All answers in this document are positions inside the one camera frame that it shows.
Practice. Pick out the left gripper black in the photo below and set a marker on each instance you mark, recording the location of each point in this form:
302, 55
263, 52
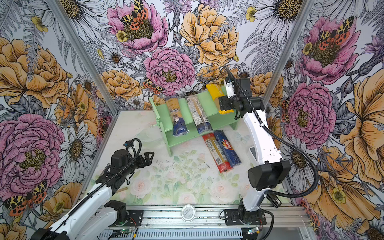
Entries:
148, 161

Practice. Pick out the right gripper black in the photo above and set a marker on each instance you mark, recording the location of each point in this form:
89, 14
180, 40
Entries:
224, 103

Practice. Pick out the yellow spaghetti bag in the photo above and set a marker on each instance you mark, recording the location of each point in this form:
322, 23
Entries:
216, 92

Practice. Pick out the clear white-label spaghetti bag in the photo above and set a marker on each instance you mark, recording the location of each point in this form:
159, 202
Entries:
199, 116

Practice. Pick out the blue-bottom Arko spaghetti bag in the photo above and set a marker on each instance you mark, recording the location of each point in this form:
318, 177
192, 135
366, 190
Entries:
179, 125

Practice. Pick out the blue Barilla spaghetti box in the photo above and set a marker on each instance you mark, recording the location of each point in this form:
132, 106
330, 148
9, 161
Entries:
227, 148

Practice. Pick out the red spaghetti bag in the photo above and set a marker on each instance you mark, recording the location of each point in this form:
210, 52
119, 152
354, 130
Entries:
217, 153

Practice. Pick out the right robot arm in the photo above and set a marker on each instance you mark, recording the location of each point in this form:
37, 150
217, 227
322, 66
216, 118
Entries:
270, 169

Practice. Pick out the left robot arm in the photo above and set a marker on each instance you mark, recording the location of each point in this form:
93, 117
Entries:
96, 211

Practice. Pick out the small wooden stick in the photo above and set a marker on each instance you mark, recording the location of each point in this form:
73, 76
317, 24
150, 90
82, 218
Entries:
121, 190

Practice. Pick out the white round lid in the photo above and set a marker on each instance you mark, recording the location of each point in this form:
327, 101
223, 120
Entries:
188, 213

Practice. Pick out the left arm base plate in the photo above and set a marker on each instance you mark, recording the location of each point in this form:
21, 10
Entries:
134, 218

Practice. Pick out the aluminium front rail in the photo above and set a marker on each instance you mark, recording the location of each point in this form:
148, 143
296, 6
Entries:
212, 216

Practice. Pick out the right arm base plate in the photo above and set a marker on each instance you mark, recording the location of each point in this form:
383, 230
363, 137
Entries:
236, 217

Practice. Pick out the white vented cable duct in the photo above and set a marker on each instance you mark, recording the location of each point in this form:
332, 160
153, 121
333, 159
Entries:
174, 234

